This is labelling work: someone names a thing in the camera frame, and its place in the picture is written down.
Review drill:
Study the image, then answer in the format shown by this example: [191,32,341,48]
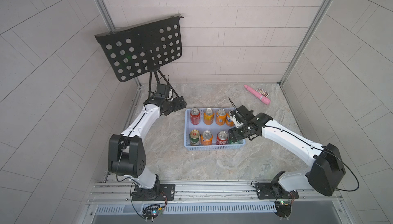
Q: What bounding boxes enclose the small brown card box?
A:
[256,88,269,97]

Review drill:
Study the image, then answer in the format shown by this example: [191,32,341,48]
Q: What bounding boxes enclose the right round circuit board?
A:
[275,201,292,219]

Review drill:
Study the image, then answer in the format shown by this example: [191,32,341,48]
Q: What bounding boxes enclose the orange Fanta can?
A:
[225,110,234,127]

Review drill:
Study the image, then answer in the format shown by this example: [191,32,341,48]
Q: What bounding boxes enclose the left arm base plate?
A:
[131,184,176,201]

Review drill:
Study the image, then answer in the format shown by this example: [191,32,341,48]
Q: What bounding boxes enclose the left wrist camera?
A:
[154,84,173,100]

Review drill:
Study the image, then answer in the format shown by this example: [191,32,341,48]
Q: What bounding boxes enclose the round circuit board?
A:
[275,201,292,219]
[142,204,164,222]

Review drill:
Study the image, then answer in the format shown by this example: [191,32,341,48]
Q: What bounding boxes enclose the left round circuit board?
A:
[142,204,164,222]

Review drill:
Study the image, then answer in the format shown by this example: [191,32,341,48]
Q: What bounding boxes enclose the green Sprite can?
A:
[228,138,243,145]

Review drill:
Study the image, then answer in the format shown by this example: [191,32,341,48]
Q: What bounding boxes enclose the red can front row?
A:
[216,130,229,145]

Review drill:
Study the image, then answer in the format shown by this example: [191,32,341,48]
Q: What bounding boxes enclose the aluminium front rail frame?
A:
[75,180,355,224]

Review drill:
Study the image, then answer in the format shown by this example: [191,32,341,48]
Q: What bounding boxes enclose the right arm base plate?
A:
[251,181,299,200]

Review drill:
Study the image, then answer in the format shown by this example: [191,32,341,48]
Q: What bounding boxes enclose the orange soda can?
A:
[216,108,227,126]
[203,108,215,125]

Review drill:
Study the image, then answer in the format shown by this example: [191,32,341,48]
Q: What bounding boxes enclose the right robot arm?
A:
[229,110,348,196]

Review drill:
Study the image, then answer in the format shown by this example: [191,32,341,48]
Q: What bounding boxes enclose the orange can front row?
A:
[201,130,213,146]

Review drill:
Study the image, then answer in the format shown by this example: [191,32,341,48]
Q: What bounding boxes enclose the green and red can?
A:
[189,129,201,146]

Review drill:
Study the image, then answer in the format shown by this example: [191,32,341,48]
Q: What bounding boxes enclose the pink marker pen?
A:
[244,85,271,105]

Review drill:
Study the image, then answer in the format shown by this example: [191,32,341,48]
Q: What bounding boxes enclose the red cola can back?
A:
[190,108,201,125]

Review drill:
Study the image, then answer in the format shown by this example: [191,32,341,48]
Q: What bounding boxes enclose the lavender perforated plastic basket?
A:
[184,108,246,151]

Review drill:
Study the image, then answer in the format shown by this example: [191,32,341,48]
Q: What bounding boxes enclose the black perforated music stand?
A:
[95,14,183,85]

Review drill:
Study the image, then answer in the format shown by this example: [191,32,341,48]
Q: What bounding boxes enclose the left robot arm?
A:
[108,97,187,190]

